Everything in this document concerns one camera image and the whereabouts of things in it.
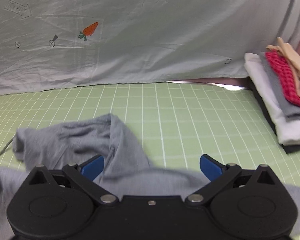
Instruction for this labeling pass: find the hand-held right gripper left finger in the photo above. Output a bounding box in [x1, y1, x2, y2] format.
[22, 154, 119, 206]

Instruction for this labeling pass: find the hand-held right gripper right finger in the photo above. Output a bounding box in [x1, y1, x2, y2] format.
[185, 154, 281, 206]

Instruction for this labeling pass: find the grey sweatshirt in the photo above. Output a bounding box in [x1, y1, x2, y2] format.
[0, 113, 300, 240]

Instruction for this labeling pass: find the green striped bed cover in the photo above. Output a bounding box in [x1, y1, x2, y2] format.
[0, 82, 300, 240]

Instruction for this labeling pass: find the black folded cloth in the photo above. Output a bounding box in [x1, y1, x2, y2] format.
[247, 77, 300, 154]

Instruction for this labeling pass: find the white folded cloth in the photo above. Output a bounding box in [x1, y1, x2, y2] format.
[244, 53, 300, 145]

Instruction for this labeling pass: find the grey folded cloth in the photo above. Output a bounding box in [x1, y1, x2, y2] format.
[260, 57, 300, 120]

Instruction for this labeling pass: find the red knit folded cloth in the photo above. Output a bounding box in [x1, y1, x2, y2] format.
[265, 50, 300, 110]

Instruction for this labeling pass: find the beige folded cloth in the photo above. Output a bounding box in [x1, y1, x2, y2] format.
[266, 37, 300, 100]

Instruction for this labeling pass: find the grey carrot print sheet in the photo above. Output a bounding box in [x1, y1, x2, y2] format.
[0, 0, 300, 98]

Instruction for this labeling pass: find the grey cord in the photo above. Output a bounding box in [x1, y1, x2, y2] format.
[0, 136, 18, 164]

